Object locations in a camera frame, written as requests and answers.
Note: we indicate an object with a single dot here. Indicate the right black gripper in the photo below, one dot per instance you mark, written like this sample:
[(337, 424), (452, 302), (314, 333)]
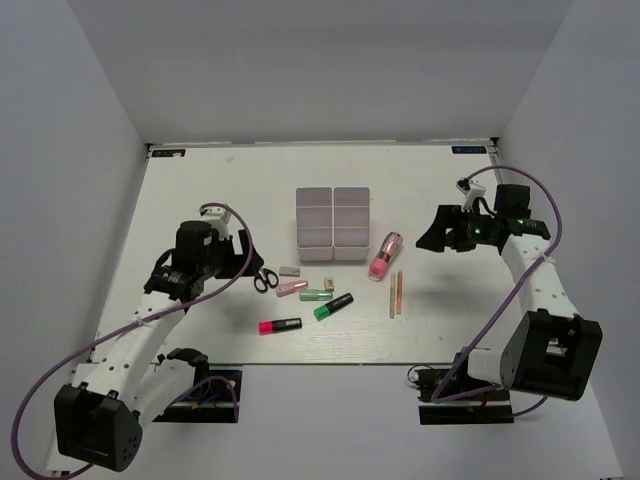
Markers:
[(435, 239)]

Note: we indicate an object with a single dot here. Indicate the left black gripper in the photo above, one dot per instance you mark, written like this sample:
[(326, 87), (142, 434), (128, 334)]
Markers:
[(235, 260)]

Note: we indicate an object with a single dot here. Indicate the black handled scissors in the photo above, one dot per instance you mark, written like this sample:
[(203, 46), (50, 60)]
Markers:
[(264, 280)]

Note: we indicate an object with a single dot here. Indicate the pink transparent highlighter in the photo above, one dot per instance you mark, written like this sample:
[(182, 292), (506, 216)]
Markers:
[(290, 288)]

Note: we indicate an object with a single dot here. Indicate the pink glue stick tube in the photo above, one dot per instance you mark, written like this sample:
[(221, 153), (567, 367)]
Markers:
[(389, 248)]

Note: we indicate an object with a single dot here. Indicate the green transparent highlighter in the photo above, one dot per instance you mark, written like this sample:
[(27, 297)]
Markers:
[(316, 295)]

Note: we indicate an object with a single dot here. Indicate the yellow thin pen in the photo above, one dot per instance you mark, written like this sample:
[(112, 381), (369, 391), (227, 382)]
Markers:
[(392, 296)]

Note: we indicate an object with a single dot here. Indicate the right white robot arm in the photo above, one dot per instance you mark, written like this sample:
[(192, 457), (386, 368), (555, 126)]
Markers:
[(553, 349)]

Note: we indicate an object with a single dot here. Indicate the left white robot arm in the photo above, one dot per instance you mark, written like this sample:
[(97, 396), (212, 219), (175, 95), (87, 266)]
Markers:
[(101, 420)]

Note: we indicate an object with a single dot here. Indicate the grey eraser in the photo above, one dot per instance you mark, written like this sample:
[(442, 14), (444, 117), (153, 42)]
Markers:
[(289, 271)]

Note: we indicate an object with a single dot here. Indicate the pink black highlighter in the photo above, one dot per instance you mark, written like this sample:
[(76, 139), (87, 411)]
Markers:
[(279, 326)]

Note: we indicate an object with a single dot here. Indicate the right blue label sticker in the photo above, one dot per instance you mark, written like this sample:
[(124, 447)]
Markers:
[(469, 149)]

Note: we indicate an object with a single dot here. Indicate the blue label sticker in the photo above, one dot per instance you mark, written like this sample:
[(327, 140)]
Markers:
[(168, 153), (469, 149)]

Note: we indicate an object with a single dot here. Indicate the left white organizer box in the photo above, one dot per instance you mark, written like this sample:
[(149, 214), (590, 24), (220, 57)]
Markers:
[(314, 224)]

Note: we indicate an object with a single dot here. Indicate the white organizer box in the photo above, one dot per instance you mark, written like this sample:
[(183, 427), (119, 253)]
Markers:
[(351, 223), (314, 224)]

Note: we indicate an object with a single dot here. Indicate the green black highlighter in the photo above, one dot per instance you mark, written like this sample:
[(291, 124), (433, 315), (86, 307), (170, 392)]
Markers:
[(333, 306)]

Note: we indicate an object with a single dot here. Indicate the right white organizer box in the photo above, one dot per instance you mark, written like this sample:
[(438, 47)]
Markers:
[(351, 223)]

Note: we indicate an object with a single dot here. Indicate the left blue label sticker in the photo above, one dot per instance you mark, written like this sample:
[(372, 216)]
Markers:
[(168, 153)]

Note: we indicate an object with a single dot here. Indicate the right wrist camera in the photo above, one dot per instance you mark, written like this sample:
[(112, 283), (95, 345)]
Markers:
[(471, 192)]

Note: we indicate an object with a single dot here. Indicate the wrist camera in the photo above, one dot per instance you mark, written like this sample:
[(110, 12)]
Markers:
[(217, 217), (471, 192)]

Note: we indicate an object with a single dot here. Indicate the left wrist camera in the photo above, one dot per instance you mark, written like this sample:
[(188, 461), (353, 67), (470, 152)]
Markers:
[(217, 217)]

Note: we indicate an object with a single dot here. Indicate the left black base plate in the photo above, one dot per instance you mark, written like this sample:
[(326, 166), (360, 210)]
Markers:
[(215, 402)]

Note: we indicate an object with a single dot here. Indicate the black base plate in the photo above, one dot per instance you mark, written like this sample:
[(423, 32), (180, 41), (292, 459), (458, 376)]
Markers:
[(215, 402), (484, 408)]

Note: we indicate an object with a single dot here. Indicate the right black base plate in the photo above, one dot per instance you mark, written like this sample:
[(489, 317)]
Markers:
[(484, 408)]

